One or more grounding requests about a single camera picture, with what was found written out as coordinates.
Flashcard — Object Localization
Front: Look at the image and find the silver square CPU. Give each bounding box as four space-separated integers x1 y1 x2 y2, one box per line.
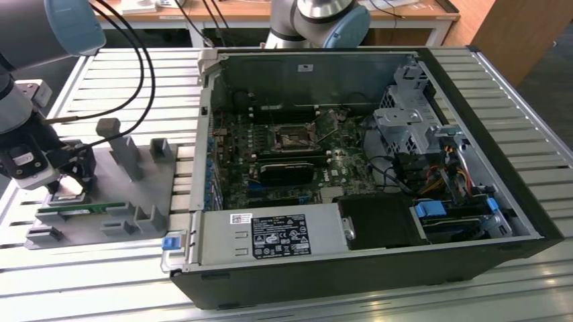
51 191 87 203

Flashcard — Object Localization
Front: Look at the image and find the CPU socket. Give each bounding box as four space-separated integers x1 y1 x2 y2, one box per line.
273 124 322 152

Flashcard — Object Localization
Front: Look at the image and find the grey plastic parts rack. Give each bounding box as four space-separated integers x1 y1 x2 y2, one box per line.
25 117 181 251

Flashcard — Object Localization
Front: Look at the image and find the green RAM stick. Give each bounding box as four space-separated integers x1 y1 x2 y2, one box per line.
37 200 126 215

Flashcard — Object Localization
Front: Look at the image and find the blue case latch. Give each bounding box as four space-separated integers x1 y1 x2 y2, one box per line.
161 236 187 251

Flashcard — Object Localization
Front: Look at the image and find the white desk device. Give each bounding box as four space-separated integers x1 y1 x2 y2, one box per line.
121 0 163 15

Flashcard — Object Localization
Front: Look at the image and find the black graphics card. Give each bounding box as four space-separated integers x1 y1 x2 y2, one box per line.
258 162 316 186

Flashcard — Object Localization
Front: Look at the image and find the black RAM stick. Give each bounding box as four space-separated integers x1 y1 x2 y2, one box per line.
257 156 329 165

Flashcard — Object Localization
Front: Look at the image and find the grey power supply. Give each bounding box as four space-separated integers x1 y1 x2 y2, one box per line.
197 203 352 266

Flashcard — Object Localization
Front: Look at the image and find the metal locking lever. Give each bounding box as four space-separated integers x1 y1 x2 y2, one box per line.
318 124 340 144

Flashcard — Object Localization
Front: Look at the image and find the wooden desk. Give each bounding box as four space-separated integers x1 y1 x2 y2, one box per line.
89 0 463 48

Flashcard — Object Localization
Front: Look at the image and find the metal socket cover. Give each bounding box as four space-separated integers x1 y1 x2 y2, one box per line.
313 109 345 135

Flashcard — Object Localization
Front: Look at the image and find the green motherboard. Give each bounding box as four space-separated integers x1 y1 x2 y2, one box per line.
209 107 396 209

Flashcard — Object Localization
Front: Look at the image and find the black plastic shroud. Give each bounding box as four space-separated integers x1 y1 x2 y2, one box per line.
334 194 428 252

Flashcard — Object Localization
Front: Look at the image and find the black PC case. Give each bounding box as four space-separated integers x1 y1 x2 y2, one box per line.
161 46 564 311

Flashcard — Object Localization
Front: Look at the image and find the silver drive cage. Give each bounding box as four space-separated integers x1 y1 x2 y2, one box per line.
373 63 452 164

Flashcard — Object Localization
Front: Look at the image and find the blue disk carrier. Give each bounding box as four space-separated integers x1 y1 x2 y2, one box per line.
415 197 449 219

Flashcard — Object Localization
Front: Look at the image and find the wooden cabinet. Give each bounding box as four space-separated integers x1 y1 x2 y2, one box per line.
469 0 573 88

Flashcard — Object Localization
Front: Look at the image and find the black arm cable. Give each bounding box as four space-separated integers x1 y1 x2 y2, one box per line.
45 0 158 122
83 3 147 147

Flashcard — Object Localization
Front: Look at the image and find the white and black camera box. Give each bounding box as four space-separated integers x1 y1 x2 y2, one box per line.
0 144 62 191

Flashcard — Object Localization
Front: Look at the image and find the grey camera box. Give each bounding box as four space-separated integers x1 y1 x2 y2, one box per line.
13 79 54 109

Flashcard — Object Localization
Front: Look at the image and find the black hanging cable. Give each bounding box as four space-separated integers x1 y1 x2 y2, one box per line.
177 0 228 48

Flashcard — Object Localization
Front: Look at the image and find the yellow red wire bundle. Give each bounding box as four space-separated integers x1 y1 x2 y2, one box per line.
420 140 475 197

